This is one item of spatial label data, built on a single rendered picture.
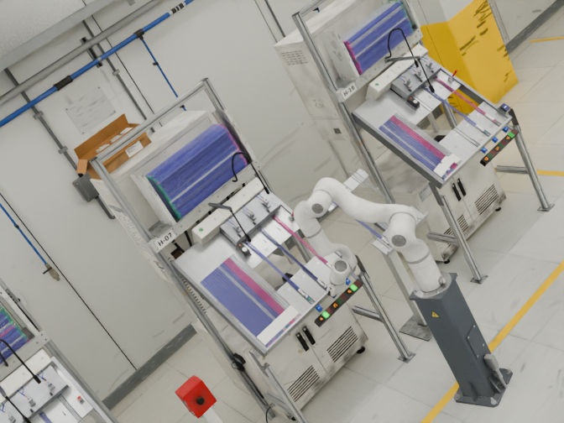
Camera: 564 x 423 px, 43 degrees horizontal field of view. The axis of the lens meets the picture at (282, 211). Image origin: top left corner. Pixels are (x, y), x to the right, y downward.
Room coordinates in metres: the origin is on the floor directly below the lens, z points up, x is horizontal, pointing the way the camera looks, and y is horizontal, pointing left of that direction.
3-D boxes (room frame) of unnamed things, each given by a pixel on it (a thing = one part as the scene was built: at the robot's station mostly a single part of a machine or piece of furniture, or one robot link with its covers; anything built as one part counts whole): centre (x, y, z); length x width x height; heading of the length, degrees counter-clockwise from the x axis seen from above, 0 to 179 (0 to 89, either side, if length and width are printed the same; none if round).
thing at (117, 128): (3.95, 0.50, 1.82); 0.68 x 0.30 x 0.20; 115
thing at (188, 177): (3.72, 0.28, 1.52); 0.51 x 0.13 x 0.27; 115
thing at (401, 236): (2.86, -0.43, 1.00); 0.19 x 0.12 x 0.24; 149
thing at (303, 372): (3.81, 0.39, 0.31); 0.70 x 0.65 x 0.62; 115
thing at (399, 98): (4.25, -1.02, 0.65); 1.01 x 0.73 x 1.29; 25
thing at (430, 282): (2.89, -0.44, 0.79); 0.19 x 0.19 x 0.18
